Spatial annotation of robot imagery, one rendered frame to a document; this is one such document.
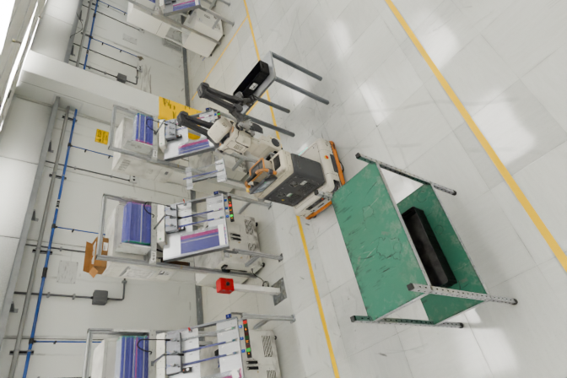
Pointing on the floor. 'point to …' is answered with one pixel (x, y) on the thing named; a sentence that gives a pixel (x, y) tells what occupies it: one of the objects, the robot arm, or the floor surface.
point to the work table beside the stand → (283, 84)
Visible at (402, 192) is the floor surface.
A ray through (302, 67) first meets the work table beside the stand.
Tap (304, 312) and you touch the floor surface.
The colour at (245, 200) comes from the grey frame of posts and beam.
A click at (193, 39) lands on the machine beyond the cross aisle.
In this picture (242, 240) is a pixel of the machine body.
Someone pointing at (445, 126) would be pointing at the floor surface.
